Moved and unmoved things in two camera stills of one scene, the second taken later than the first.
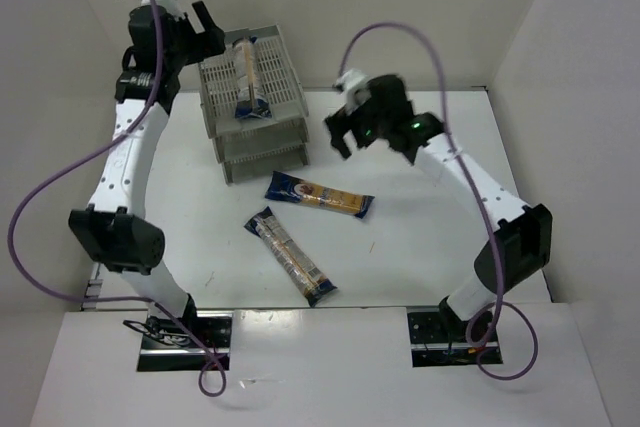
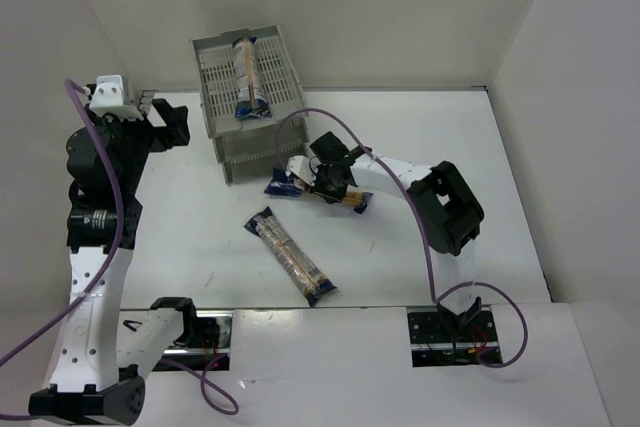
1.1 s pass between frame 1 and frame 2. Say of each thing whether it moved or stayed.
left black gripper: moved
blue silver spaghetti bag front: stayed
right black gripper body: moved
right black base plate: stayed
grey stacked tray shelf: stayed
